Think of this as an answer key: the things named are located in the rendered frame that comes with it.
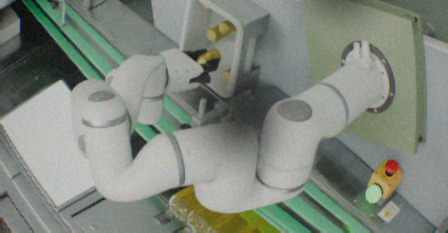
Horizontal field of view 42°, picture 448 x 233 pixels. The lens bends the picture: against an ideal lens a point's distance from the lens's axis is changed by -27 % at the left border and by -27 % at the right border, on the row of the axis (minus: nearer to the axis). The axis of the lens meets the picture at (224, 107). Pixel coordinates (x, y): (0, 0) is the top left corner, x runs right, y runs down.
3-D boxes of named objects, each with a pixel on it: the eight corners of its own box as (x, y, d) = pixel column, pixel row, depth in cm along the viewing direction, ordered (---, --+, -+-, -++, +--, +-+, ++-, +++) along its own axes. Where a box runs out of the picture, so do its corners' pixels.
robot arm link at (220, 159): (186, 158, 110) (186, 228, 119) (331, 126, 118) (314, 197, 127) (165, 118, 117) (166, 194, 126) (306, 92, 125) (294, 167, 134)
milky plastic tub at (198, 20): (204, 47, 187) (177, 61, 182) (216, -20, 171) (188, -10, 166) (256, 87, 179) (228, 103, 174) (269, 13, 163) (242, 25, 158)
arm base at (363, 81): (343, 27, 138) (300, 49, 128) (388, 44, 130) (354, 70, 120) (348, 96, 145) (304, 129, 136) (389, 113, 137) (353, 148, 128)
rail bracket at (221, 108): (214, 138, 176) (173, 162, 169) (223, 81, 164) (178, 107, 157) (223, 146, 174) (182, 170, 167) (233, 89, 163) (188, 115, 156)
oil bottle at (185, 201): (231, 173, 178) (164, 212, 166) (235, 157, 174) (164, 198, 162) (248, 187, 175) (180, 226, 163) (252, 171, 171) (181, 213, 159)
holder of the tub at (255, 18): (204, 63, 190) (179, 76, 186) (217, -20, 171) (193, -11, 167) (254, 103, 182) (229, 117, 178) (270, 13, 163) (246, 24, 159)
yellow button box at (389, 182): (380, 176, 156) (363, 192, 152) (389, 154, 151) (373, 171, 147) (396, 190, 153) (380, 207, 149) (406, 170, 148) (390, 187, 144)
